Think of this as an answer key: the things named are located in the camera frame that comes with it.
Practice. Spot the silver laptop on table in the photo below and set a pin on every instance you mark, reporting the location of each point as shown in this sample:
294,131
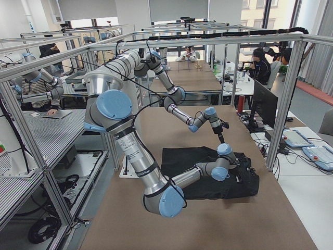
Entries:
58,115

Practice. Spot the black Huawei monitor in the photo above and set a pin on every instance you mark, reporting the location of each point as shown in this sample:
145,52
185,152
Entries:
264,103

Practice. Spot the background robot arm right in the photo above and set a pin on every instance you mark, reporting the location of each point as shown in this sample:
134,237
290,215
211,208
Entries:
108,108

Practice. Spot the teach pendant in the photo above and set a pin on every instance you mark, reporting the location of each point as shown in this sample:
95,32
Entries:
294,139
320,155

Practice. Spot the black t-shirt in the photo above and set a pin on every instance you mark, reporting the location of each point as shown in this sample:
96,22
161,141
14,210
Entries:
217,179

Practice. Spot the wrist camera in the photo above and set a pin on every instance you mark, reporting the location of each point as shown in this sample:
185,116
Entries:
225,125

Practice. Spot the person in striped shirt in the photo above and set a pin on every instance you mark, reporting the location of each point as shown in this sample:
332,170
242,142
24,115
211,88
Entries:
40,86

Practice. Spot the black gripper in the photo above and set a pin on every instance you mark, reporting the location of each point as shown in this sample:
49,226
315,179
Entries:
216,130

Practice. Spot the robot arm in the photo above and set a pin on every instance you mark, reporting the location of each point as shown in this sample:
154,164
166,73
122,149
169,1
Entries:
133,61
161,195

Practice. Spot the red bottle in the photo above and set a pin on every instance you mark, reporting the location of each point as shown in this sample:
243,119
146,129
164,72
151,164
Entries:
241,102

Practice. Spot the aluminium frame post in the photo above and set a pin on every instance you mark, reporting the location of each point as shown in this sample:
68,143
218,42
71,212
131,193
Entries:
285,100

